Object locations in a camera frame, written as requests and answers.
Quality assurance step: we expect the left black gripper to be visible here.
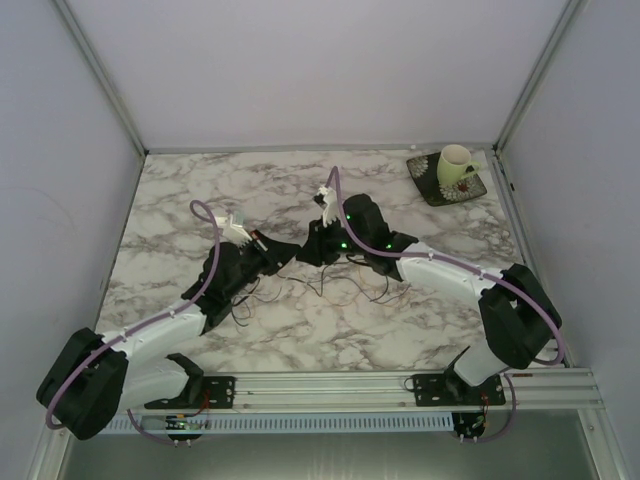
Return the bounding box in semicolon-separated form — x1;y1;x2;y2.
226;229;301;300

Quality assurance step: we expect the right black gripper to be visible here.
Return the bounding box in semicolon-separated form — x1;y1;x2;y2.
295;214;369;268

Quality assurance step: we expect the yellow wire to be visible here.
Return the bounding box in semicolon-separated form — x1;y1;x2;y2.
239;272;411;321

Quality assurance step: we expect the dark brown wire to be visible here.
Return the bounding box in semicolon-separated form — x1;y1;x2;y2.
229;262;416;329

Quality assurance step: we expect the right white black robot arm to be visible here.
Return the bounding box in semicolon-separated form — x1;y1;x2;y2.
297;187;562;403

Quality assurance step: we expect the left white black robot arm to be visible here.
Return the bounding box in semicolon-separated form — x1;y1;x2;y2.
36;230;300;440

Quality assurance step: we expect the black floral square plate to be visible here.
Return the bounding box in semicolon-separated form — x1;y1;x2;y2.
405;152;490;207

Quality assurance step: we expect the light green mug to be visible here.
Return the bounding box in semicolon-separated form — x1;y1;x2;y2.
436;144;480;186

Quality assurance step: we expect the left green circuit board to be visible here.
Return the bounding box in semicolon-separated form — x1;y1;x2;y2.
165;415;210;432

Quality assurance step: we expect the right black circuit board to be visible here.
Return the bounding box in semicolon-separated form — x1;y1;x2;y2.
452;410;491;444

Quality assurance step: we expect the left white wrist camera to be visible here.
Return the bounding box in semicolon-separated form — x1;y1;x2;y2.
215;211;252;248

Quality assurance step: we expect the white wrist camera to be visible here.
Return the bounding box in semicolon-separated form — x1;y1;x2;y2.
313;186;340;228
215;211;252;248

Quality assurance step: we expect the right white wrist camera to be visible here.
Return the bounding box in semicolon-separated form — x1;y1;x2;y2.
313;186;340;228

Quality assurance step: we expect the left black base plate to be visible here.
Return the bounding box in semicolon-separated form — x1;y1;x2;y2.
193;375;236;411

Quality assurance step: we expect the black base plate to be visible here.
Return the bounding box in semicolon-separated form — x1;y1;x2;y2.
193;375;236;411
405;373;506;407

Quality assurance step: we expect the blue slotted cable duct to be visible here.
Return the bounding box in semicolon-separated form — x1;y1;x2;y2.
102;412;453;436

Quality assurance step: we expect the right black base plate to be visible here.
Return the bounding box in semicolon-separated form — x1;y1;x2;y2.
405;373;506;407

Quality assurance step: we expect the left aluminium frame post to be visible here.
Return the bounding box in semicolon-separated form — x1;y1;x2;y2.
50;0;148;159

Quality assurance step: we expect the aluminium frame post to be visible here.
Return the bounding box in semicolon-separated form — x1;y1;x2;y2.
493;0;588;157
50;0;148;159

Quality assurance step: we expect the aluminium front rail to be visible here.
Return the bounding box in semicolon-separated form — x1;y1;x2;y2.
116;367;604;414

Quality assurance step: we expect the right aluminium frame post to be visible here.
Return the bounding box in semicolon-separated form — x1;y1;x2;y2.
493;0;588;157

